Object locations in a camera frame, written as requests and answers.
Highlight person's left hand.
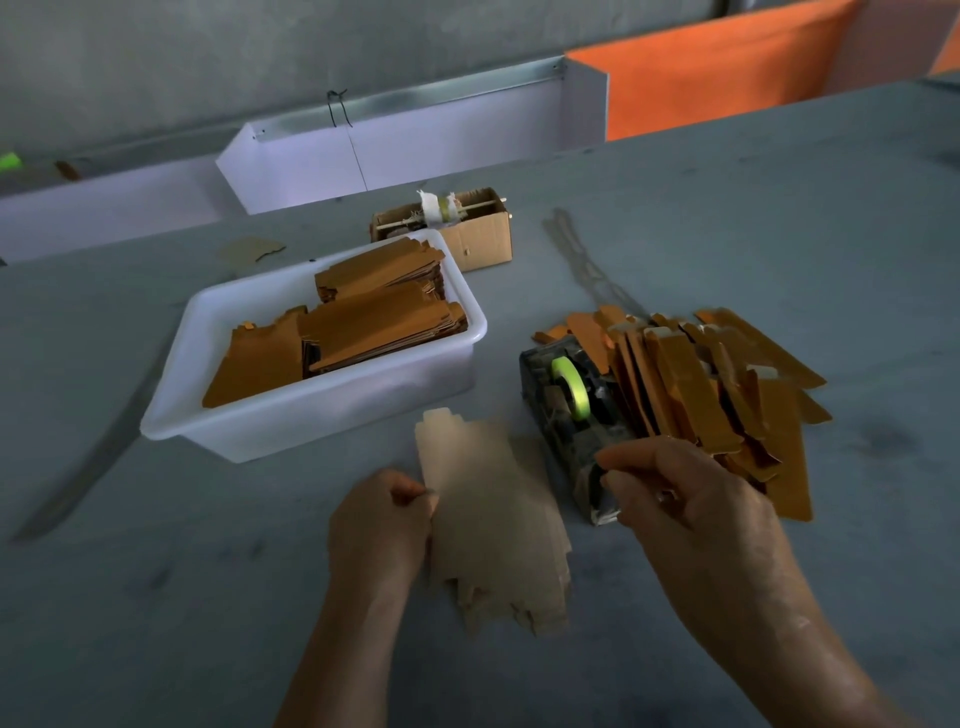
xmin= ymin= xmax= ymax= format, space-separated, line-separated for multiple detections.
xmin=327 ymin=466 xmax=440 ymax=609

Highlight person's right hand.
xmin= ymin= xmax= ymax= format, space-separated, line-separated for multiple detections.
xmin=597 ymin=435 xmax=812 ymax=662

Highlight pile of beige blanks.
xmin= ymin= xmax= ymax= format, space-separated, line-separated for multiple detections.
xmin=414 ymin=408 xmax=575 ymax=635

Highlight pile of gold boxes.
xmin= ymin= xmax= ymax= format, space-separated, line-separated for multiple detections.
xmin=535 ymin=304 xmax=834 ymax=522

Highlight gold cartons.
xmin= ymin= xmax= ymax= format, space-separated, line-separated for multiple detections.
xmin=202 ymin=237 xmax=470 ymax=408

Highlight person's left forearm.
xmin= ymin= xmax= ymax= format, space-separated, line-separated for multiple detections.
xmin=274 ymin=585 xmax=414 ymax=728

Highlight person's right forearm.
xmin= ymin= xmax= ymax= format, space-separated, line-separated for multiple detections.
xmin=712 ymin=600 xmax=917 ymax=728

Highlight white plastic bin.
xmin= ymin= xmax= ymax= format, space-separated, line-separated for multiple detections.
xmin=141 ymin=228 xmax=491 ymax=464

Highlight black tape dispenser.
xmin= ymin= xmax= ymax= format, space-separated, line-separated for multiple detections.
xmin=519 ymin=337 xmax=647 ymax=527

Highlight green tape roll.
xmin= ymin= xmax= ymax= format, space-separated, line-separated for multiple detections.
xmin=550 ymin=355 xmax=593 ymax=423

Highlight small cardboard box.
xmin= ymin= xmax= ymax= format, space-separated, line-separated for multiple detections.
xmin=369 ymin=186 xmax=515 ymax=273

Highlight long white tray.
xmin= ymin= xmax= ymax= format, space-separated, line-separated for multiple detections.
xmin=0 ymin=154 xmax=242 ymax=264
xmin=214 ymin=57 xmax=611 ymax=216

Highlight orange tray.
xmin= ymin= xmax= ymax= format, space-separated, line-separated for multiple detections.
xmin=567 ymin=0 xmax=960 ymax=143

